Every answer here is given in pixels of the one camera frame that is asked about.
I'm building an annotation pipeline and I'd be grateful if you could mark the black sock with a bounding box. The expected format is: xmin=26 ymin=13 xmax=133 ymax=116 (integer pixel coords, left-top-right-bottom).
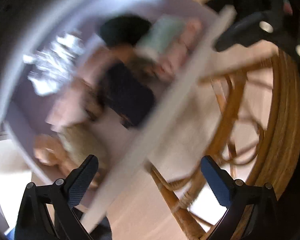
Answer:
xmin=96 ymin=14 xmax=152 ymax=48

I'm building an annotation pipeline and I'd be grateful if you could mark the orange tan soft toy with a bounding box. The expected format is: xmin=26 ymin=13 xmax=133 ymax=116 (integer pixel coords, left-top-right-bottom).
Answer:
xmin=33 ymin=134 xmax=79 ymax=176

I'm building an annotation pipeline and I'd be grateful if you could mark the mint green rolled sock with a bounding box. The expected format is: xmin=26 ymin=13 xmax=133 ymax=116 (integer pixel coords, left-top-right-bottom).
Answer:
xmin=135 ymin=15 xmax=186 ymax=62

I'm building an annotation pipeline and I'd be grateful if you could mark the rattan chair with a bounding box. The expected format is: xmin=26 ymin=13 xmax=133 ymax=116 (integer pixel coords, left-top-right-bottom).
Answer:
xmin=144 ymin=47 xmax=300 ymax=240

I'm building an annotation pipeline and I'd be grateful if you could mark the pink rolled sock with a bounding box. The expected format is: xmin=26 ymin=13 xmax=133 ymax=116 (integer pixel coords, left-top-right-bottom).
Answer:
xmin=154 ymin=18 xmax=203 ymax=82

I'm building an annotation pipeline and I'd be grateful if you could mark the beige olive sock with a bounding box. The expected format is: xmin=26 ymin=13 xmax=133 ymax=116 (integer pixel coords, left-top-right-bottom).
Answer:
xmin=58 ymin=123 xmax=109 ymax=170

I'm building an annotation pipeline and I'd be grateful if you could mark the pale pink printed cloth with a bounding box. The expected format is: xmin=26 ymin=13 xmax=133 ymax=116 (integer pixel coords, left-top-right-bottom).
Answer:
xmin=45 ymin=47 xmax=114 ymax=132

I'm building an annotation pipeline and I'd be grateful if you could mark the white drawer box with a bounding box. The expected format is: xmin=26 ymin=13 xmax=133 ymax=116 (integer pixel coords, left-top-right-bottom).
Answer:
xmin=0 ymin=0 xmax=239 ymax=233

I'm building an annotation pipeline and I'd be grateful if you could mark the dark navy rolled cloth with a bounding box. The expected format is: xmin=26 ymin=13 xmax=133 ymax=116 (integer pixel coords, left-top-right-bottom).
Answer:
xmin=98 ymin=62 xmax=155 ymax=128

